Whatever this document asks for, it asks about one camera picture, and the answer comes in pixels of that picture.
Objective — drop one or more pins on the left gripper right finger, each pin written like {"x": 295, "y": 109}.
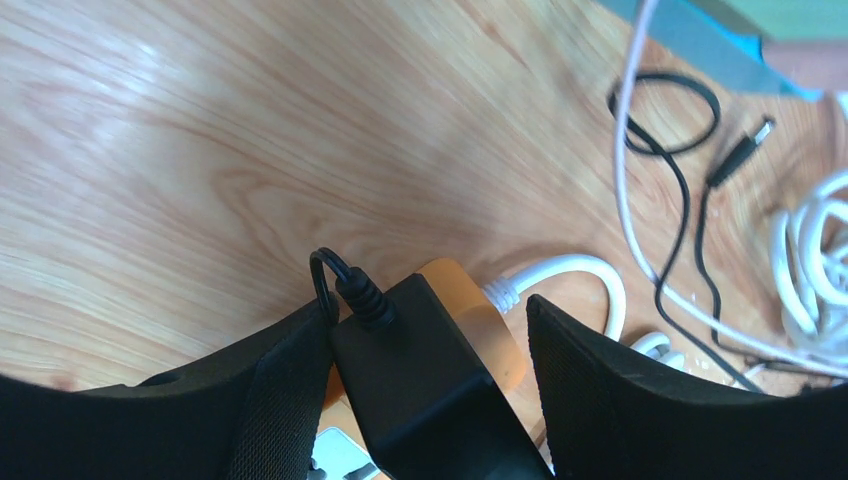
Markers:
{"x": 613, "y": 413}

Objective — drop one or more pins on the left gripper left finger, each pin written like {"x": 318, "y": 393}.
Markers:
{"x": 248, "y": 411}

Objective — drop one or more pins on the black power adapter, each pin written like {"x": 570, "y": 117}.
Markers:
{"x": 424, "y": 384}

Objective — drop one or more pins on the orange power strip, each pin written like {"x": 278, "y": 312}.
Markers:
{"x": 477, "y": 318}

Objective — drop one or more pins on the teal power strip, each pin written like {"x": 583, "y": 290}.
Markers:
{"x": 789, "y": 48}

